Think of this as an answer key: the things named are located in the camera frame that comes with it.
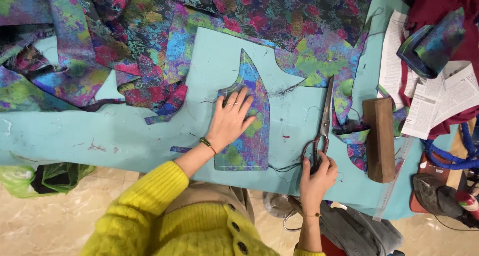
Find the folded multicolour fabric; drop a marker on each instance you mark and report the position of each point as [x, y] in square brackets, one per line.
[434, 46]

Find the person's left hand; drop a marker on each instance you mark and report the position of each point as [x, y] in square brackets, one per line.
[228, 123]

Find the black clothes iron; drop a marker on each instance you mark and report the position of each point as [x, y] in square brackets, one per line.
[436, 198]

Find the maroon cloth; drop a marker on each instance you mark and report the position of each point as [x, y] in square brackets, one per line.
[438, 1]

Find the red spray can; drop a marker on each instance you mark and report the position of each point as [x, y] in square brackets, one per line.
[467, 204]

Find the metal bowl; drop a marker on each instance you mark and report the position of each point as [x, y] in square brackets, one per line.
[276, 205]

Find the beige garment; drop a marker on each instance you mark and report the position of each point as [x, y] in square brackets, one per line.
[209, 196]

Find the yellow knit sweater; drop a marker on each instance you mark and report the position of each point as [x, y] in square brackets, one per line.
[157, 226]

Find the person's right hand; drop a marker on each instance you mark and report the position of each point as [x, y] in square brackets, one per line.
[316, 183]

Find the grey denim garment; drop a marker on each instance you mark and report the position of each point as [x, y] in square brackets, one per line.
[359, 230]

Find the green plastic bag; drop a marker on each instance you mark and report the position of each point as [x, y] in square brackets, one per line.
[22, 179]

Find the brown board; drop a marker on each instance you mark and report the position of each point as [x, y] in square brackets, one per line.
[430, 170]

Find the large multicolour printed fabric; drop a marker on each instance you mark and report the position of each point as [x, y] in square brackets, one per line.
[262, 9]

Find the clear plastic ruler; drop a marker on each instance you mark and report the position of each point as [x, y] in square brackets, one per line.
[391, 187]

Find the metal tailor scissors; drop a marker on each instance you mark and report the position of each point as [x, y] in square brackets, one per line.
[326, 114]

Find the brown wooden block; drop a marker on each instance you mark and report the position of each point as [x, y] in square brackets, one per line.
[380, 144]

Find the cut multicolour fabric piece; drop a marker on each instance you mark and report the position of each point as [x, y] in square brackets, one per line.
[258, 144]

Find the small fabric strip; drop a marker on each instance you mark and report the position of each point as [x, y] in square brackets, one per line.
[180, 149]

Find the folded newspaper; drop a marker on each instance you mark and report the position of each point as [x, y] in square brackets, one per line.
[441, 99]

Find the long newspaper sheet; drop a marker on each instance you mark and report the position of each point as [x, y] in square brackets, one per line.
[391, 61]

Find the multicolour fabric offcut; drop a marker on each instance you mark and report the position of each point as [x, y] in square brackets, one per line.
[355, 151]

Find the teal table cover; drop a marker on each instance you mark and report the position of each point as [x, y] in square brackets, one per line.
[131, 136]

